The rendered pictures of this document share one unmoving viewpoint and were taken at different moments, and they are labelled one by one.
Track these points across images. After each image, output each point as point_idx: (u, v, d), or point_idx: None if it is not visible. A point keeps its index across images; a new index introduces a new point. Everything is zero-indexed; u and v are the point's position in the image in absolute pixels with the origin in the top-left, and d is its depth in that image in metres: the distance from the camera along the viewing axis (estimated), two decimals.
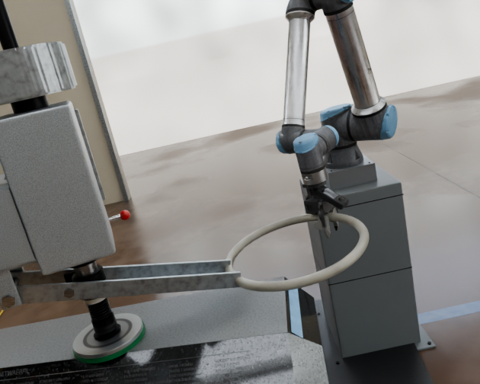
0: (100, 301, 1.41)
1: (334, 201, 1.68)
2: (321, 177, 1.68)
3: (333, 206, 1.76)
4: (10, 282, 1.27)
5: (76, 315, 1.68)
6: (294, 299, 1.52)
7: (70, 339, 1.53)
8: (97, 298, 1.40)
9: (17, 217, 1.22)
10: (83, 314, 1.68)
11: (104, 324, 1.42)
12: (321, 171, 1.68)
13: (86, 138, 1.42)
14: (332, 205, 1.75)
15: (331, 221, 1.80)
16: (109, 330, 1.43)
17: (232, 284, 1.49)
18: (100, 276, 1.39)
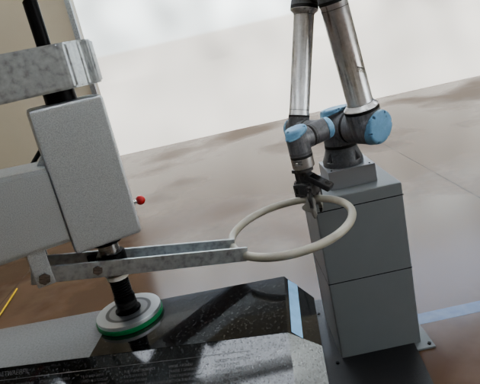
0: (124, 278, 1.52)
1: (321, 184, 1.89)
2: (309, 162, 1.89)
3: (318, 190, 1.97)
4: (46, 260, 1.36)
5: (76, 315, 1.68)
6: (294, 299, 1.52)
7: (70, 339, 1.53)
8: (120, 276, 1.52)
9: (55, 199, 1.33)
10: (83, 314, 1.68)
11: (126, 301, 1.54)
12: (310, 158, 1.89)
13: None
14: (318, 189, 1.96)
15: (316, 203, 2.02)
16: (131, 305, 1.55)
17: (239, 258, 1.66)
18: (123, 255, 1.51)
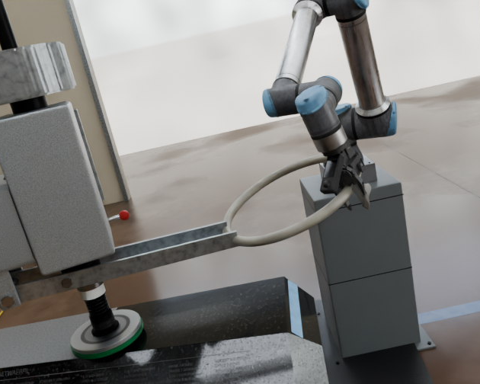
0: (98, 296, 1.40)
1: (322, 180, 1.35)
2: (317, 146, 1.34)
3: (353, 182, 1.36)
4: (9, 282, 1.26)
5: (76, 315, 1.68)
6: (294, 299, 1.52)
7: (70, 339, 1.53)
8: (94, 294, 1.39)
9: (17, 217, 1.22)
10: (83, 314, 1.68)
11: (101, 320, 1.42)
12: (316, 142, 1.33)
13: (85, 138, 1.42)
14: (348, 181, 1.36)
15: (367, 196, 1.39)
16: (107, 326, 1.43)
17: (229, 244, 1.46)
18: None
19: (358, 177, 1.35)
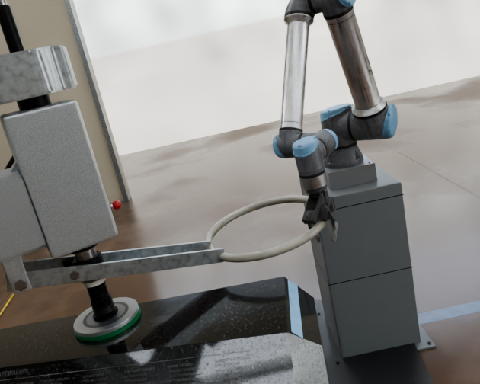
0: (100, 283, 1.53)
1: (304, 212, 1.65)
2: (304, 184, 1.65)
3: (327, 218, 1.67)
4: (21, 267, 1.36)
5: (76, 315, 1.68)
6: (294, 299, 1.52)
7: (70, 339, 1.53)
8: (97, 280, 1.52)
9: (30, 204, 1.33)
10: None
11: (104, 305, 1.54)
12: (305, 180, 1.64)
13: None
14: (324, 216, 1.67)
15: None
16: (109, 310, 1.55)
17: (216, 260, 1.68)
18: (100, 260, 1.51)
19: (332, 214, 1.67)
